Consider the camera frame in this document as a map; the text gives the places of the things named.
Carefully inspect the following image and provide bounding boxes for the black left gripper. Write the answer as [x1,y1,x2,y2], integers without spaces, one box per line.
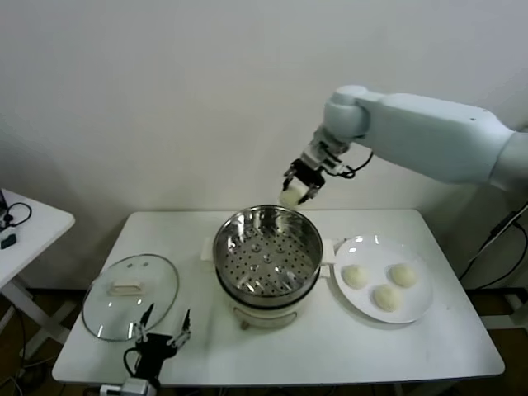
[132,304,192,379]

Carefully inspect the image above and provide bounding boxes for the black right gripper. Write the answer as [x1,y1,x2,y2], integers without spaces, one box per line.
[281,153,327,206]

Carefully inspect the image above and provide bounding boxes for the white steamed baozi bun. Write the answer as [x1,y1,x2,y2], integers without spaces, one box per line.
[278,185,311,209]
[373,284,404,311]
[342,264,371,289]
[389,263,420,288]

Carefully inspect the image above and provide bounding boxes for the stainless steel steamer basket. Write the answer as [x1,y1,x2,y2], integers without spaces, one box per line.
[213,205,323,309]

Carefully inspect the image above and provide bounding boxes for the white round plate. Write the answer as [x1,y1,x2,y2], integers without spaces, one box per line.
[332,235,435,324]

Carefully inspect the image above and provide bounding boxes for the cream electric cooking pot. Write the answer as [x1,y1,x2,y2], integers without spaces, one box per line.
[200,236,336,331]

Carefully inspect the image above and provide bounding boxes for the white folding side table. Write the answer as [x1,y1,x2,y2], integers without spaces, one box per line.
[0,187,78,347]

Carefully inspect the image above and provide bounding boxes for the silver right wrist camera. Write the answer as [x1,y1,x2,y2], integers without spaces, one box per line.
[308,139,347,175]

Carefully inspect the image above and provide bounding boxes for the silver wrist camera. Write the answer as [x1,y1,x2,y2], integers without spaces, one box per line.
[121,378,149,396]
[308,139,347,175]

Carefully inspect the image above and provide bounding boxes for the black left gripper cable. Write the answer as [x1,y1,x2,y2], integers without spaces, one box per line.
[124,348,141,376]

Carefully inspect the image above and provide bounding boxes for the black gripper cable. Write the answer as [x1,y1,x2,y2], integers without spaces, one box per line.
[124,348,141,376]
[337,150,375,179]

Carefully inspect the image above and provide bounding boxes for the glass lid cream handle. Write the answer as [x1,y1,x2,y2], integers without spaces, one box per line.
[81,254,181,342]

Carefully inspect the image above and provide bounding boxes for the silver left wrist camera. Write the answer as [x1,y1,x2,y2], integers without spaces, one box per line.
[121,378,149,396]

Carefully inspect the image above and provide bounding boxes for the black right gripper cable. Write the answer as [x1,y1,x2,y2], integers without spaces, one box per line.
[337,150,375,179]

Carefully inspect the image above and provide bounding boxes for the black looped cable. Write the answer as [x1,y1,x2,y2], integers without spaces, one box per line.
[0,201,33,230]

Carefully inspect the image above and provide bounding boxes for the black power adapter cable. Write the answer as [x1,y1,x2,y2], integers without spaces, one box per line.
[459,204,528,278]

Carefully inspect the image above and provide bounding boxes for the thin black wall cable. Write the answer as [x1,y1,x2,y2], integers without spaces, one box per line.
[464,222,527,291]

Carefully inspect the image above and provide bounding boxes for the dark furniture base frame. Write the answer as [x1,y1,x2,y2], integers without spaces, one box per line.
[465,287,528,331]

